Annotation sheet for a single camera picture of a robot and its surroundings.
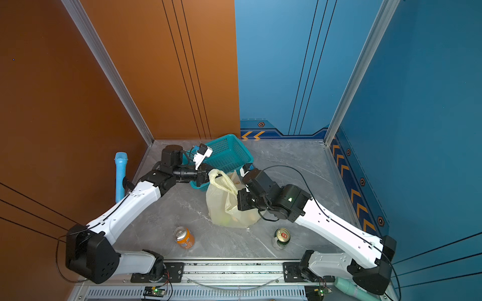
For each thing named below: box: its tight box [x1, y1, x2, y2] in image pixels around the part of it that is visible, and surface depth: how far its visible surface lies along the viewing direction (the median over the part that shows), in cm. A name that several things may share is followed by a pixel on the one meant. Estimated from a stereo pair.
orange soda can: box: [173, 225, 196, 250], surface depth 74 cm
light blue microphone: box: [114, 151, 129, 204], surface depth 79 cm
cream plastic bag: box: [205, 168, 262, 229], surface depth 75 cm
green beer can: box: [273, 227, 291, 248], surface depth 74 cm
